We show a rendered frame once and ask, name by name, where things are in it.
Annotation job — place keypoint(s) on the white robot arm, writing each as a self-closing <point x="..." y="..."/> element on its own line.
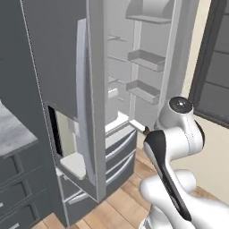
<point x="179" y="140"/>

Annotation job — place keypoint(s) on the grey fridge door bin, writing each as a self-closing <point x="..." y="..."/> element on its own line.
<point x="143" y="91"/>
<point x="146" y="59"/>
<point x="149" y="12"/>

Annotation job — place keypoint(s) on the grey fridge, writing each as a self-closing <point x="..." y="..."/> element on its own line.
<point x="116" y="74"/>

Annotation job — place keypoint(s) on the grey fridge door with dispenser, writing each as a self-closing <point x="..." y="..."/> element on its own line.
<point x="53" y="59"/>

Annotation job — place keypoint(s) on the open grey fridge door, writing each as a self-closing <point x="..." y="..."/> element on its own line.
<point x="149" y="38"/>

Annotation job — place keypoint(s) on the dark grey counter drawer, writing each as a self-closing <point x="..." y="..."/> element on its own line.
<point x="27" y="190"/>
<point x="29" y="162"/>
<point x="29" y="214"/>

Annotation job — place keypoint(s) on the pale grey package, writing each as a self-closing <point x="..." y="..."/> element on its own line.
<point x="112" y="93"/>

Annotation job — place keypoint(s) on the dark grey freezer drawer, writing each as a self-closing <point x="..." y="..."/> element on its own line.
<point x="120" y="174"/>
<point x="119" y="140"/>

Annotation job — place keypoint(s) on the dark grey tall housing panel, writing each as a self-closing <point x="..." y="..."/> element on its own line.
<point x="18" y="59"/>

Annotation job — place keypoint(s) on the dark framed window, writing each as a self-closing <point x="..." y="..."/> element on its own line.
<point x="216" y="59"/>

